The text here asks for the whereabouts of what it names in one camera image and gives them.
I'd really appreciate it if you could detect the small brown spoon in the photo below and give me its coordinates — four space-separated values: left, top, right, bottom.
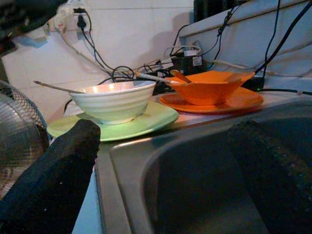
170 69 193 84

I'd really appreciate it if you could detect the orange plate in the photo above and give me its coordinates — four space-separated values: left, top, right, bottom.
158 86 264 115

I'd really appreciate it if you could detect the black plug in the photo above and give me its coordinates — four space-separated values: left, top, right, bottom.
77 14 88 32

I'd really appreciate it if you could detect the white cable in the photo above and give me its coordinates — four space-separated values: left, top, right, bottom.
55 12 115 74

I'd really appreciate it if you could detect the metal grille standing fan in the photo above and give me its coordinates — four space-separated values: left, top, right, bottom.
0 80 51 195

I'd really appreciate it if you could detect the black power adapter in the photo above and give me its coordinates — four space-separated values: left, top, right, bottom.
170 52 208 75

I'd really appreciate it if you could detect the thick black cable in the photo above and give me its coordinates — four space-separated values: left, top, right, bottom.
254 1 312 74

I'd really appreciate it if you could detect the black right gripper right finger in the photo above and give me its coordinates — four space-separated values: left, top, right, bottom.
226 120 312 234

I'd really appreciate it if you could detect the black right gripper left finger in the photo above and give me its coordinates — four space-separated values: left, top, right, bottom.
0 118 101 234

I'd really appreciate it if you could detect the metal spoon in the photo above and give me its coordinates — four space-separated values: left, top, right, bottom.
135 71 181 85
33 80 86 95

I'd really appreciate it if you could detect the green plate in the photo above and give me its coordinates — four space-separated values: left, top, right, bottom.
46 100 180 142

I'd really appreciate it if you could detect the flat black box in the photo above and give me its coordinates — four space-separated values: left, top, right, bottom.
241 76 266 93

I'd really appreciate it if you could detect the stainless steel sink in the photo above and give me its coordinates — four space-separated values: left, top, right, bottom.
96 96 312 234

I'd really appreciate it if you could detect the white wall socket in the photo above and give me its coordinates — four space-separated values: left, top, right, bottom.
72 6 93 41

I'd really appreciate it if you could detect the white ribbed bowl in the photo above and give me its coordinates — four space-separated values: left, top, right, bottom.
69 80 156 125

